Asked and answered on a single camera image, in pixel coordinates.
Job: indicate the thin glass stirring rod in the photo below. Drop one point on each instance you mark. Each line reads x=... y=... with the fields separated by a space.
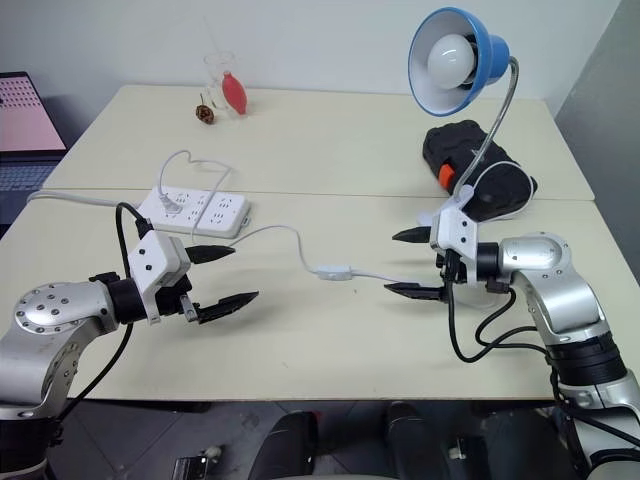
x=212 y=35

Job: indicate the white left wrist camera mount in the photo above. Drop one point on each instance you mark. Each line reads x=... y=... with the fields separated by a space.
x=155 y=260

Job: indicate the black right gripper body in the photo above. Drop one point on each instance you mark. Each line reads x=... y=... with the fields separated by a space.
x=452 y=272

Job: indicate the black case with orange latch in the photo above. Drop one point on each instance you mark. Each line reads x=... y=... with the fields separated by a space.
x=452 y=145

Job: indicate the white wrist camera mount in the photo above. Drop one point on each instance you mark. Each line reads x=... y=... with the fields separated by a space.
x=155 y=260
x=452 y=232

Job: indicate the open laptop with pink screen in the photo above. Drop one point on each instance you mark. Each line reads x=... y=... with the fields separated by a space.
x=22 y=115

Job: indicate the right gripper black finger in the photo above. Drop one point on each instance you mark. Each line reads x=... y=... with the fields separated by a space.
x=417 y=235
x=415 y=291

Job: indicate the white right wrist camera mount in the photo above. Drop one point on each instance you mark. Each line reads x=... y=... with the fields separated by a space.
x=452 y=232

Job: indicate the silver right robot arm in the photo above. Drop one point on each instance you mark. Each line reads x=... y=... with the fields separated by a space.
x=555 y=295

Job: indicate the dark rounded shape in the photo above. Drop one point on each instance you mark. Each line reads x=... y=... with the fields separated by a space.
x=415 y=440
x=287 y=445

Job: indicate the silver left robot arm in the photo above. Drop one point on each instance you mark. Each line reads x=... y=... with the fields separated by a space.
x=47 y=320

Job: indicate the clear glass beaker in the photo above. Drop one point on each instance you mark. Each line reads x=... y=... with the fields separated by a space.
x=216 y=65

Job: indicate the red rubber bulb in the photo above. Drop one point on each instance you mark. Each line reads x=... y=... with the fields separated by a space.
x=233 y=92

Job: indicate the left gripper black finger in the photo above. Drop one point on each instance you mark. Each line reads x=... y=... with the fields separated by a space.
x=210 y=253
x=227 y=305

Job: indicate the small brown pine cone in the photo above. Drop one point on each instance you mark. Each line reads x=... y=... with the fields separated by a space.
x=205 y=113

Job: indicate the white power strip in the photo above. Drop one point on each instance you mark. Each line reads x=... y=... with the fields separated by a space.
x=220 y=215

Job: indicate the white round light bulb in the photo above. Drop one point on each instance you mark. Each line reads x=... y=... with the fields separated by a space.
x=450 y=60

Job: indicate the blue gooseneck desk lamp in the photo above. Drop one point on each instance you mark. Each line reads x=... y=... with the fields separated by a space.
x=487 y=55

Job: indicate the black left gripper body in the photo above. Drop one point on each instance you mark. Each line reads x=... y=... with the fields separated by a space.
x=175 y=295

